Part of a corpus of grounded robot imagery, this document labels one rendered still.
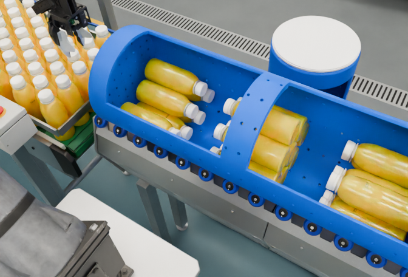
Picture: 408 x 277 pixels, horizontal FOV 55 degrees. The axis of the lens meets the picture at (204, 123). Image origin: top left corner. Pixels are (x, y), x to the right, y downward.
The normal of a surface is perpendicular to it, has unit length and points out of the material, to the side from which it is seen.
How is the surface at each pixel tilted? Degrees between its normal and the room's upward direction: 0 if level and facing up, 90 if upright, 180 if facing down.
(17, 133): 90
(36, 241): 27
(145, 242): 0
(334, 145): 54
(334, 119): 86
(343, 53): 0
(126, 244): 0
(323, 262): 70
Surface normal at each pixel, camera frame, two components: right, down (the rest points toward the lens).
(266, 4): -0.05, -0.64
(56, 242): 0.46, -0.60
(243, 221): -0.51, 0.42
